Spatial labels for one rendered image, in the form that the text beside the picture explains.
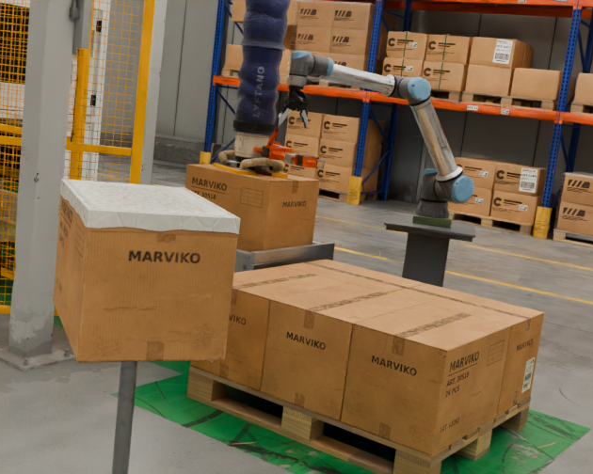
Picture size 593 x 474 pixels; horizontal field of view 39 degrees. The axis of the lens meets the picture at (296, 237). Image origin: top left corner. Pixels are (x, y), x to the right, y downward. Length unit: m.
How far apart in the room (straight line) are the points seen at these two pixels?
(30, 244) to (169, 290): 1.84
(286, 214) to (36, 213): 1.22
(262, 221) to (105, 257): 2.06
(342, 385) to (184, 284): 1.20
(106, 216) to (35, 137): 1.83
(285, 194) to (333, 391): 1.28
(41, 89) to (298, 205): 1.39
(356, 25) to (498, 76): 2.20
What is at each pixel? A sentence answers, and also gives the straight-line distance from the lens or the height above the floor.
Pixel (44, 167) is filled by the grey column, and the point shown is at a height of 0.92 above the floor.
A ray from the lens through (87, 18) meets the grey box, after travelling 4.00.
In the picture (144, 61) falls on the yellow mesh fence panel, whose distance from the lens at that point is 4.40.
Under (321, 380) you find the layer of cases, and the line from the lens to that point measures 3.32.
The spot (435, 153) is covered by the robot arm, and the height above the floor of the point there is 1.16.
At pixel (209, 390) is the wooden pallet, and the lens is 3.71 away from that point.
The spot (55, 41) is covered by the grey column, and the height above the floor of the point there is 1.48.
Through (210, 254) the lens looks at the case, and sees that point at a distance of 2.24.
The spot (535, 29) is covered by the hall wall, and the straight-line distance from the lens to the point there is 12.66.
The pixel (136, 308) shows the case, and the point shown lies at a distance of 2.22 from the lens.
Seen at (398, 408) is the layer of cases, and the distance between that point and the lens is 3.16.
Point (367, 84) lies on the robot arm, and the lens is 4.43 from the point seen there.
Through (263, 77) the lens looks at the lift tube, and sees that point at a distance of 4.35.
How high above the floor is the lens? 1.34
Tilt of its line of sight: 9 degrees down
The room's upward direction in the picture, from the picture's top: 7 degrees clockwise
